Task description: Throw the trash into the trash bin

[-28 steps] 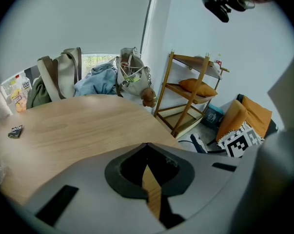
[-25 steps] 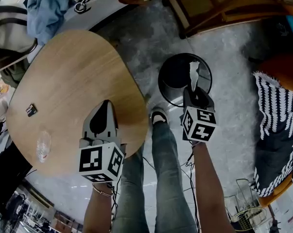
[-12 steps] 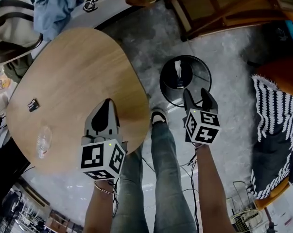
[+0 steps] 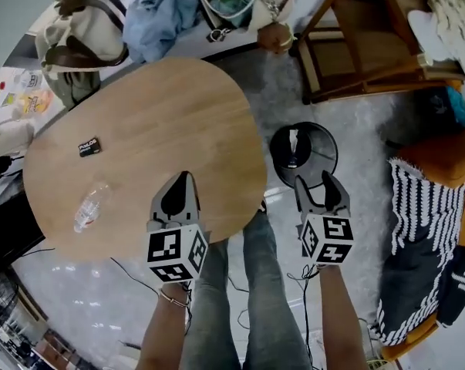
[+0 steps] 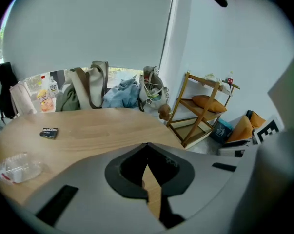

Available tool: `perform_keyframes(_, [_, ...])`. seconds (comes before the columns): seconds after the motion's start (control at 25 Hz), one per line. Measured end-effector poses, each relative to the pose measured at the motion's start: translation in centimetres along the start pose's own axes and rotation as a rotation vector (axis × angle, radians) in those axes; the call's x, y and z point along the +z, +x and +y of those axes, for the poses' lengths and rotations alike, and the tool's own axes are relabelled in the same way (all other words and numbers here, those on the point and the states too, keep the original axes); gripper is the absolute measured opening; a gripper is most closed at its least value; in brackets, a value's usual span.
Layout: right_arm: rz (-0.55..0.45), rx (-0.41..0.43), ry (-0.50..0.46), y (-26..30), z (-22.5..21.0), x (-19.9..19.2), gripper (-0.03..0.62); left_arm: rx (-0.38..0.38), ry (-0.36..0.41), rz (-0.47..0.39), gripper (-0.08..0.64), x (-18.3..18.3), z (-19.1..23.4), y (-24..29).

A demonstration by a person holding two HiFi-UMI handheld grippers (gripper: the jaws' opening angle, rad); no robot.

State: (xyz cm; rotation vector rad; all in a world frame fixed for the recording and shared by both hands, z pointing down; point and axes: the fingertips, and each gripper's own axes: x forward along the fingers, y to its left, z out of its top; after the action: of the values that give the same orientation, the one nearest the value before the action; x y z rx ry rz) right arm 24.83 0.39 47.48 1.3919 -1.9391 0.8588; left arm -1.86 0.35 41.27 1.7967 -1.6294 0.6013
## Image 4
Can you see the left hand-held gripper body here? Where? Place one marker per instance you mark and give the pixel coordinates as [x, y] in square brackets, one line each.
[174, 253]

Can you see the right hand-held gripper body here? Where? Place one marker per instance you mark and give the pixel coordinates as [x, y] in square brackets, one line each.
[328, 237]

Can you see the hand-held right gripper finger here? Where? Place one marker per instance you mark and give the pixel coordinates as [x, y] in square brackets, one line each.
[338, 199]
[303, 199]

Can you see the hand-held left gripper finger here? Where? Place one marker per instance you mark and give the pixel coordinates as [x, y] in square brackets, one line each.
[160, 206]
[191, 202]

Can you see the black mesh waste bin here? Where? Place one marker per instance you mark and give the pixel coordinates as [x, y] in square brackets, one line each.
[321, 145]

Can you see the clear plastic water bottle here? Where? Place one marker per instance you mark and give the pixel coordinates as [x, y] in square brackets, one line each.
[91, 208]

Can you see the small black box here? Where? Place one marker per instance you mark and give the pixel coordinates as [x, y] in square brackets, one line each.
[89, 147]

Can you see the person's right forearm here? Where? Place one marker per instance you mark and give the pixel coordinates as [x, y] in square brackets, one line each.
[340, 322]

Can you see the person's left forearm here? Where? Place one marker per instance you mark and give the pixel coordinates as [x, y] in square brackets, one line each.
[166, 334]

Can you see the wooden coffee table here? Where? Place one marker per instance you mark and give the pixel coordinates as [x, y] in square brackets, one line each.
[159, 122]

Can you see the person's right shoe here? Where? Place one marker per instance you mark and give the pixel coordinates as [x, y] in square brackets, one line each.
[261, 206]

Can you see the person's blue jeans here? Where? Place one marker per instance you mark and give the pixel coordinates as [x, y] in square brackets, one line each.
[267, 283]

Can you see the orange sofa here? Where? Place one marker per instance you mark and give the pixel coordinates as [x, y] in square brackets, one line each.
[440, 156]

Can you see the olive green bag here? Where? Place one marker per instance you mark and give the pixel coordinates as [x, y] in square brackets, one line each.
[78, 89]

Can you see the wooden shelf rack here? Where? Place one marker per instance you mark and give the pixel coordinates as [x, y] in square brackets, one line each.
[371, 52]

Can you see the teal bag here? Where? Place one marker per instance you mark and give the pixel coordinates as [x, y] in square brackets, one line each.
[457, 104]

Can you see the orange juice bottle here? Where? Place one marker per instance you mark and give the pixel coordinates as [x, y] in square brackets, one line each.
[33, 102]

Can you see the brown plush charm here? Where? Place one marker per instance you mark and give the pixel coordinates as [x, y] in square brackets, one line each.
[274, 37]

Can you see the pale pink tote bag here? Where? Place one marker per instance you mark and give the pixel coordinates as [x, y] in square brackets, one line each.
[8, 137]

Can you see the small clear bottle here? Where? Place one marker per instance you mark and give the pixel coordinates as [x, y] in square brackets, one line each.
[32, 79]

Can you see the light blue clothing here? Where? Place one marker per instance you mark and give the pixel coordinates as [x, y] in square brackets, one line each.
[159, 17]

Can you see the beige canvas tote bag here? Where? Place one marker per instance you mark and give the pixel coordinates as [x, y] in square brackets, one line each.
[89, 25]

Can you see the white crumpled cloth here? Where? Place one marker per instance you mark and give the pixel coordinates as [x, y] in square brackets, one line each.
[448, 25]

